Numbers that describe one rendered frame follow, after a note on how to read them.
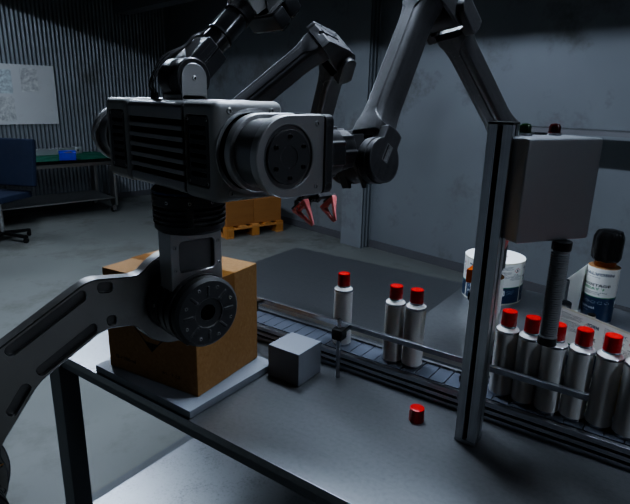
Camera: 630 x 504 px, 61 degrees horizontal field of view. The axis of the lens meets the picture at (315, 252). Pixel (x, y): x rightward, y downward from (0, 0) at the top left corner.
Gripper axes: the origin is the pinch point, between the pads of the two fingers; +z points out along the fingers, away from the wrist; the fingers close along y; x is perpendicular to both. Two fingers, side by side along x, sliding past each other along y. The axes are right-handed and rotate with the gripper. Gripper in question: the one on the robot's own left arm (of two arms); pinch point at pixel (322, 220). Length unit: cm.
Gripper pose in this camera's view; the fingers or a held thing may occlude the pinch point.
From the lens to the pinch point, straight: 163.3
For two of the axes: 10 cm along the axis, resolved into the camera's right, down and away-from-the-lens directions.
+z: 4.1, 8.8, -2.3
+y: 7.2, -1.6, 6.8
